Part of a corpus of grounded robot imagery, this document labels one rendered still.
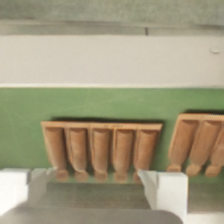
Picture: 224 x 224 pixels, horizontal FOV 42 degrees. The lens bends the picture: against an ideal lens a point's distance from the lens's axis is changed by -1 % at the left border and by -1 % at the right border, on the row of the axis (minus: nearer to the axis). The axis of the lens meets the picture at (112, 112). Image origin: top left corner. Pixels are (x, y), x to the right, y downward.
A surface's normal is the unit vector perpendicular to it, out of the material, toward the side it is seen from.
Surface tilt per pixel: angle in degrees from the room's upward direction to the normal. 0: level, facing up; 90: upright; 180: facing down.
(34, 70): 90
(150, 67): 90
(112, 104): 2
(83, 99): 2
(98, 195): 90
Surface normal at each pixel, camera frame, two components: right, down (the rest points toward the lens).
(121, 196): 0.00, -0.71
